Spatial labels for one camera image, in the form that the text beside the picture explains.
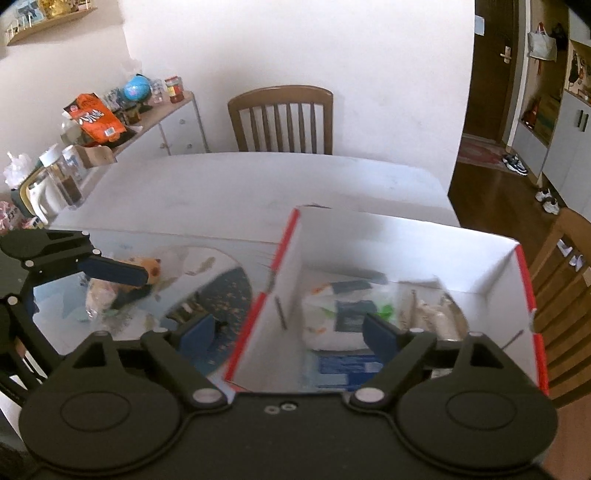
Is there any orange snack bag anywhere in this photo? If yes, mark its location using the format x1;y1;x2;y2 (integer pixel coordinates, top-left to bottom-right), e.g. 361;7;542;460
63;93;126;145

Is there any wooden chair far side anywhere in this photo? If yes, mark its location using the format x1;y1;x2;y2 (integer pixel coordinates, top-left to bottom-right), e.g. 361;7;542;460
228;85;334;155

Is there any blue small packet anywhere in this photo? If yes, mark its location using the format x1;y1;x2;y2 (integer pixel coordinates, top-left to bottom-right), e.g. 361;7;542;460
314;354;383;391

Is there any green wet wipes pack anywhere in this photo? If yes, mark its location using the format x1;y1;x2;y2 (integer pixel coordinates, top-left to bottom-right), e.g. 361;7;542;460
375;301;397;322

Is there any red lid jar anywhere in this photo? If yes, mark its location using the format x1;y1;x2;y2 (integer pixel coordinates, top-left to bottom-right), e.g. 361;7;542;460
164;76;184;103

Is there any wooden wall shelf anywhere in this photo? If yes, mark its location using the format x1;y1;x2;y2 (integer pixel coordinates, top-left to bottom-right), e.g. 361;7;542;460
5;0;96;46

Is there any yellow squishy bun toy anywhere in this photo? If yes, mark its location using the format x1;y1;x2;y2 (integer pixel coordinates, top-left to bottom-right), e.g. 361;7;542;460
123;257;161;285

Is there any glass bottle dark liquid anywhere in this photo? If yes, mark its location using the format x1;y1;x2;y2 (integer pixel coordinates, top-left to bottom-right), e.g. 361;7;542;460
39;144;83;208

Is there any grey wall cabinet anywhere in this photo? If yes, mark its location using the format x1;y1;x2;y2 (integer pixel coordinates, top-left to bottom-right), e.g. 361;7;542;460
510;1;590;218

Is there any white electric kettle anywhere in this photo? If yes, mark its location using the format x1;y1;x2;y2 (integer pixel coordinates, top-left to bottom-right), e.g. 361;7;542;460
20;168;67;225

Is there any wooden chair right side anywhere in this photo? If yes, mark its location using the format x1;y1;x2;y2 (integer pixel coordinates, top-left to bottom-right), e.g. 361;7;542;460
530;208;590;408

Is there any blue globe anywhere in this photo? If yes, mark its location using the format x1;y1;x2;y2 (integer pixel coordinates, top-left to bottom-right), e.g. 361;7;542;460
123;74;151;102

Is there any red cardboard box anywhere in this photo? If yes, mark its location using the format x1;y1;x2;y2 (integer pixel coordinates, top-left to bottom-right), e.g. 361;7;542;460
224;207;549;392

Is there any white drawer cabinet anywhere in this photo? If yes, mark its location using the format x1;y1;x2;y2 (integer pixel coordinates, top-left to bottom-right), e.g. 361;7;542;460
113;91;211;162

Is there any pair of sneakers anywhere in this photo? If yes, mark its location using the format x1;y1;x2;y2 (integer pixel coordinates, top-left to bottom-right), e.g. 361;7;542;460
502;154;528;176

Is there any wooden chair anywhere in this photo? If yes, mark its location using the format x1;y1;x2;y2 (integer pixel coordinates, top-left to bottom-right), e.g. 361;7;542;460
530;208;590;408
228;85;334;155

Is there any hanging tote bag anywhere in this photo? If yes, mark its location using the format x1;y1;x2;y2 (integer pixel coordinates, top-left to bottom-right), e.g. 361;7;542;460
528;22;557;62

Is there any clear bag yellow bread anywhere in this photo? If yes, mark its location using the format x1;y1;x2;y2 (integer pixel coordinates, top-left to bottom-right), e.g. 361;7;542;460
85;278;152;320

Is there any dark wooden door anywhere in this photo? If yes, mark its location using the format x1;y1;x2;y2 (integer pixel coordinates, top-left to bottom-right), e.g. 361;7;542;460
464;0;519;142

